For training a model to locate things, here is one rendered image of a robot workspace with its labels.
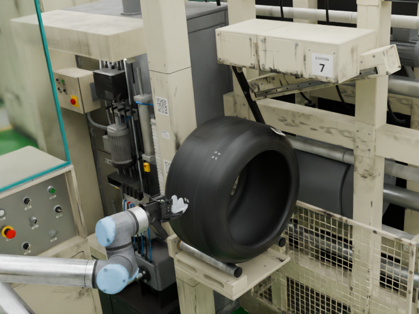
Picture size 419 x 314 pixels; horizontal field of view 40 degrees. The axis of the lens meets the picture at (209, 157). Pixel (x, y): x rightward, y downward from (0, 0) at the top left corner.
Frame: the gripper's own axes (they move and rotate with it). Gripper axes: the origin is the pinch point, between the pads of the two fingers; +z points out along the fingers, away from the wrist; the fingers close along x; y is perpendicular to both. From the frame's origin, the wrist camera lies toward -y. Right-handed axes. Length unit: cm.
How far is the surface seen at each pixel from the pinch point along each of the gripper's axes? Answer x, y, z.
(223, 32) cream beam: 20, 59, 41
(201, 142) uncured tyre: 4.2, 21.4, 12.9
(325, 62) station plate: -30, 53, 41
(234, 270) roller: -9.4, -29.8, 18.1
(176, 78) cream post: 27, 42, 20
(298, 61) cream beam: -18, 52, 41
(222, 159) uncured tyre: -8.4, 18.5, 11.2
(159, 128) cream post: 36.5, 19.4, 19.0
